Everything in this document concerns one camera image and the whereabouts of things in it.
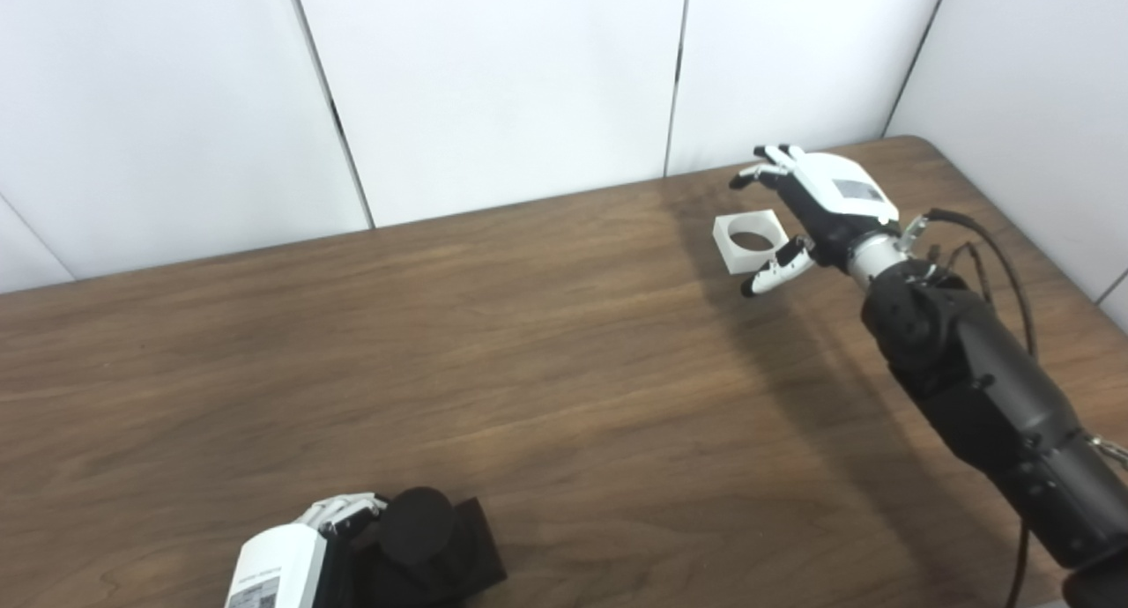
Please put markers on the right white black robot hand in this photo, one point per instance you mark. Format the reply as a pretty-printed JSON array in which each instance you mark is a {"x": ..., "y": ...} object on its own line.
[{"x": 833, "y": 203}]

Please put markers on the black peg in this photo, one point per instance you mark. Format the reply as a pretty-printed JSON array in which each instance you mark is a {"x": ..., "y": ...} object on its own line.
[{"x": 419, "y": 529}]

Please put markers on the white square piece with hole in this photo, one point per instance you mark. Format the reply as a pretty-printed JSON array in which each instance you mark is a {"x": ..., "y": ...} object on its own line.
[{"x": 731, "y": 251}]

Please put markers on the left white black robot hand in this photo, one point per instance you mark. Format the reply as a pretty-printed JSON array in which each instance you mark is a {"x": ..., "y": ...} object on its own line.
[{"x": 278, "y": 564}]

